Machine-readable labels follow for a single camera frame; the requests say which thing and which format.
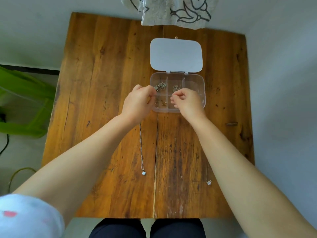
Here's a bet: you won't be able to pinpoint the person's right forearm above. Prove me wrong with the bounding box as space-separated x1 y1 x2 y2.
191 114 317 238

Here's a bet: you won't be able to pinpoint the clear compartment box white lid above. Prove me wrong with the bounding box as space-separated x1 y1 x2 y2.
150 38 206 113

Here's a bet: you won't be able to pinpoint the yellow-green cable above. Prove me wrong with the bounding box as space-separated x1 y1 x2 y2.
8 167 37 194

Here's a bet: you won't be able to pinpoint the dark trousers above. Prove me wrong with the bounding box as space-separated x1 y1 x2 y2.
89 218 207 238

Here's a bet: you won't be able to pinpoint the black cable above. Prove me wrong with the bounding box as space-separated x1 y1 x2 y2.
0 113 10 157

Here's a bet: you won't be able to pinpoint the white sleeve pink print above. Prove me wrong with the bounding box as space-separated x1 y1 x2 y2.
0 194 65 238

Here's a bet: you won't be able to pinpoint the white curtain black floral print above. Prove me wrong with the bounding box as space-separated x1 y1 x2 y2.
119 0 221 30

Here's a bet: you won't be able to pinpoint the person's left forearm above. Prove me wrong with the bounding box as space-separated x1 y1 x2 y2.
12 114 141 228

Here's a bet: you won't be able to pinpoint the silver chain necklace white pendant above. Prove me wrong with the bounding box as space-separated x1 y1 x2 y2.
139 122 147 176

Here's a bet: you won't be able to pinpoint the person's right hand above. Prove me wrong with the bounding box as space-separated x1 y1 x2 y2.
170 88 207 123

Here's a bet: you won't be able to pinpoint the person's left hand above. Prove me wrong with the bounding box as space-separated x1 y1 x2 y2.
121 85 157 127

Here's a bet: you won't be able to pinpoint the green plastic stool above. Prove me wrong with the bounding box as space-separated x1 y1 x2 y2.
0 66 56 139

